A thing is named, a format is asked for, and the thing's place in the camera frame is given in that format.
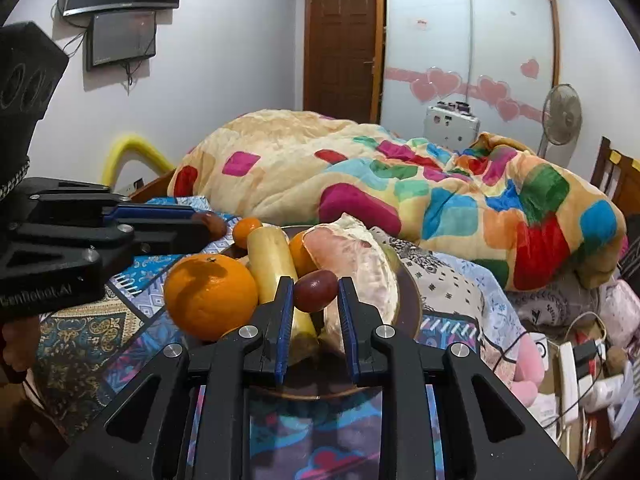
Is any large orange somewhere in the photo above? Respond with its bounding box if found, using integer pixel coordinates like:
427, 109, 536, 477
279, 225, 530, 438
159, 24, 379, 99
163, 254, 259, 341

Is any large pomelo segment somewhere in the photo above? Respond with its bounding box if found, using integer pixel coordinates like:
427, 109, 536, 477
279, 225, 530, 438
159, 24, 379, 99
303, 214, 399, 354

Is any operator hand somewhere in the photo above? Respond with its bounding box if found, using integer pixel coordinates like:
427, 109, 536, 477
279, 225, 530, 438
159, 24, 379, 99
2, 318, 40, 372

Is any yellow foam tube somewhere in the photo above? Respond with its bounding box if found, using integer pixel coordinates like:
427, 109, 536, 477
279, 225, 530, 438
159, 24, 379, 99
101, 133, 175, 188

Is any pink plush toy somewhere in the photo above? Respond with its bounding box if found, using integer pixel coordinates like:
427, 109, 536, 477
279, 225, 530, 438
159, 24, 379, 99
510, 333, 544, 408

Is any white power strip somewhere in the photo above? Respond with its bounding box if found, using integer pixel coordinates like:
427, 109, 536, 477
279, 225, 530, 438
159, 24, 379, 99
558, 341, 579, 427

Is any small mandarin orange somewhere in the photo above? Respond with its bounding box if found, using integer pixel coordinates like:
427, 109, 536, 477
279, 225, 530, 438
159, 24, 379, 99
232, 218, 262, 249

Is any dark purple round plate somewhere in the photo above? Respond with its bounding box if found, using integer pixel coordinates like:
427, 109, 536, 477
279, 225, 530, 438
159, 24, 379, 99
224, 226, 421, 400

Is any orange on plate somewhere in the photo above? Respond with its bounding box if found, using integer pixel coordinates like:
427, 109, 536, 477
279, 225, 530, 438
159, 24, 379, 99
288, 232, 318, 278

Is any yellow fruit piece on plate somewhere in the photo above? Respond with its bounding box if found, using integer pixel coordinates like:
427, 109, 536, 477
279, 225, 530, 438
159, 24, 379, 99
382, 245, 402, 274

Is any colourful patchwork blanket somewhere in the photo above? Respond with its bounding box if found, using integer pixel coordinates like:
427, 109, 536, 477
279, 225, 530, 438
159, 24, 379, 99
168, 110, 626, 292

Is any wooden chair backrest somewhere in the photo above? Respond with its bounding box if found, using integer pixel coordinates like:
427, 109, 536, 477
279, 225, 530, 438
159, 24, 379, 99
590, 136, 640, 217

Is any brown wooden door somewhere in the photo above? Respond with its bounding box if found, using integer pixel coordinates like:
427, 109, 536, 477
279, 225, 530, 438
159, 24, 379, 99
303, 0, 380, 122

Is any white electronic device box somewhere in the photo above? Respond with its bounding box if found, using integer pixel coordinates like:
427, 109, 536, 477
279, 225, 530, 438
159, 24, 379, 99
424, 101, 480, 152

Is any standing electric fan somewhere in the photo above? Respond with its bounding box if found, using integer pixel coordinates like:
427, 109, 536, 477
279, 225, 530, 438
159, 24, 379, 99
537, 84, 582, 158

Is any frosted wardrobe with hearts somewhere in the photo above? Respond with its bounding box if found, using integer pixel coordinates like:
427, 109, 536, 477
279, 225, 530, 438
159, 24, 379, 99
380, 0, 555, 150

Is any small black wall monitor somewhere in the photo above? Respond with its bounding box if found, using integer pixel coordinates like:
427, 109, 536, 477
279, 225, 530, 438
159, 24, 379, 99
85, 10, 157, 70

